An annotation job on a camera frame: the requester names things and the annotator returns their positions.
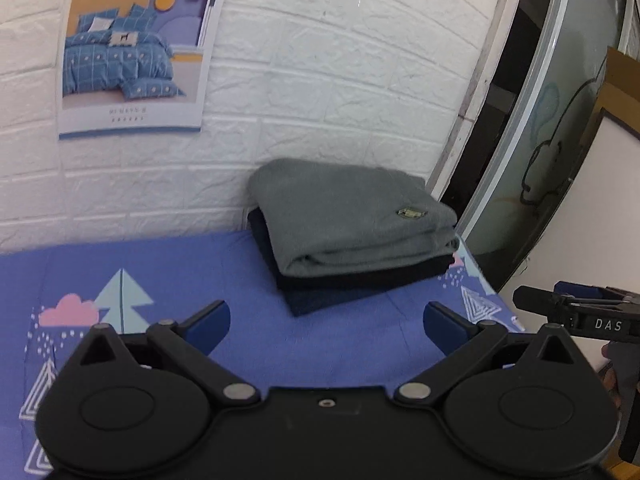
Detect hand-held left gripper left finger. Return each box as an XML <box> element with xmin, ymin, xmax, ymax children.
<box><xmin>55</xmin><ymin>300</ymin><xmax>263</xmax><ymax>409</ymax></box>

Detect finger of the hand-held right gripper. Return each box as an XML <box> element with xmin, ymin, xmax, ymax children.
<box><xmin>512</xmin><ymin>285</ymin><xmax>576</xmax><ymax>322</ymax></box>
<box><xmin>552</xmin><ymin>281</ymin><xmax>640</xmax><ymax>307</ymax></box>

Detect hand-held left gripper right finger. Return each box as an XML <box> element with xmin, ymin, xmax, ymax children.
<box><xmin>392</xmin><ymin>301</ymin><xmax>596</xmax><ymax>408</ymax></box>

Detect grey pants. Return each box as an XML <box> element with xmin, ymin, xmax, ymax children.
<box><xmin>247</xmin><ymin>157</ymin><xmax>461</xmax><ymax>278</ymax></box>

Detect black folded pants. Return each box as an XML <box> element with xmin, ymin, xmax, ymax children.
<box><xmin>247</xmin><ymin>207</ymin><xmax>453</xmax><ymax>293</ymax></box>

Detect navy folded pants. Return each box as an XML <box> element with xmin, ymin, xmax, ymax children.
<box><xmin>282</xmin><ymin>270</ymin><xmax>442</xmax><ymax>318</ymax></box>

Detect person's right hand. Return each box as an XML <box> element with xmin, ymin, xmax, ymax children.
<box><xmin>600</xmin><ymin>344</ymin><xmax>625</xmax><ymax>408</ymax></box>

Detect blue printed bed sheet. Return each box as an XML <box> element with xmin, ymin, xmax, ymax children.
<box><xmin>0</xmin><ymin>230</ymin><xmax>527</xmax><ymax>480</ymax></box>

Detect glass door with cloud drawing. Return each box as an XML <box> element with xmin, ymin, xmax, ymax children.
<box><xmin>457</xmin><ymin>0</ymin><xmax>632</xmax><ymax>292</ymax></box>

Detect cardboard box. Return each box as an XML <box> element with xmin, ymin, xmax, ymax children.
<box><xmin>602</xmin><ymin>45</ymin><xmax>640</xmax><ymax>137</ymax></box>

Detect white door frame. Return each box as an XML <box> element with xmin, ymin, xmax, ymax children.
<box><xmin>429</xmin><ymin>0</ymin><xmax>527</xmax><ymax>198</ymax></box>

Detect bedding wall poster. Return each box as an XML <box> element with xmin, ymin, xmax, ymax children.
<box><xmin>57</xmin><ymin>0</ymin><xmax>231</xmax><ymax>141</ymax></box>

